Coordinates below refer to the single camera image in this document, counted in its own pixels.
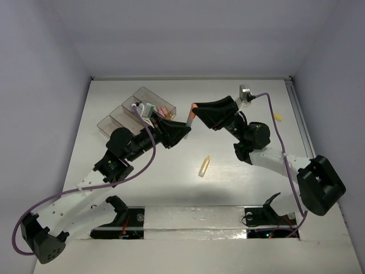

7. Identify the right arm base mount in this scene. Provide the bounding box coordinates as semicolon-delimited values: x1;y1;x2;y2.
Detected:
241;192;297;239

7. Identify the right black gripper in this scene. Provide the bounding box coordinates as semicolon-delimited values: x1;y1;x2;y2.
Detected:
190;96;246;143

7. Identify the yellow highlighter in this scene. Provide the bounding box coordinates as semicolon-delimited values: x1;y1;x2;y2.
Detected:
198;156;210;178

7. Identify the yellow eraser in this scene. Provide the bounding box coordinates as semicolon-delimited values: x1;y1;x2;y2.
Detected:
274;114;282;122

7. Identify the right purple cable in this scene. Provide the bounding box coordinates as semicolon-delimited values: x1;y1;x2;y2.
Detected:
252;92;309;239

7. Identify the aluminium rail right edge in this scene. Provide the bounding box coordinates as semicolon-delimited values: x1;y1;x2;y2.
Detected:
285;76;330;202

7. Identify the pink highlighter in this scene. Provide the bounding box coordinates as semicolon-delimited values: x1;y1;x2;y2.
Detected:
157;106;168;118

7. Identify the silver taped front board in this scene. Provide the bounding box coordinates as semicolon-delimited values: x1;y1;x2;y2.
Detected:
144;206;247;240

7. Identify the clear brown compartment organizer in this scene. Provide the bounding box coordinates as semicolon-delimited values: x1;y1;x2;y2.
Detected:
97;87;176;138

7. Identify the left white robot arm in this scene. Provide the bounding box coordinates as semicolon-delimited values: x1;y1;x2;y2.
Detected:
15;116;191;264

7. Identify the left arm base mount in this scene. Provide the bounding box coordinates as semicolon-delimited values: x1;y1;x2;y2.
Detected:
90;195;145;240

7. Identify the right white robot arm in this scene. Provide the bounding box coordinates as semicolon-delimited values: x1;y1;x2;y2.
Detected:
191;96;346;216

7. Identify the purple cable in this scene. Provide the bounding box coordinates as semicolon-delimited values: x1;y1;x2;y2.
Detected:
11;107;157;255
252;92;309;239

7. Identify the grey orange-tipped marker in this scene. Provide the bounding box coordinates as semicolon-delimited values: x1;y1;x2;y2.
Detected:
184;118;194;139

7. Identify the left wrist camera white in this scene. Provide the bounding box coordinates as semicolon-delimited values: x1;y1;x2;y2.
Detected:
131;101;157;119

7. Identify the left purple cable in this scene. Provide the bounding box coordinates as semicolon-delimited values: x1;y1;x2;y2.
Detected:
11;107;157;255

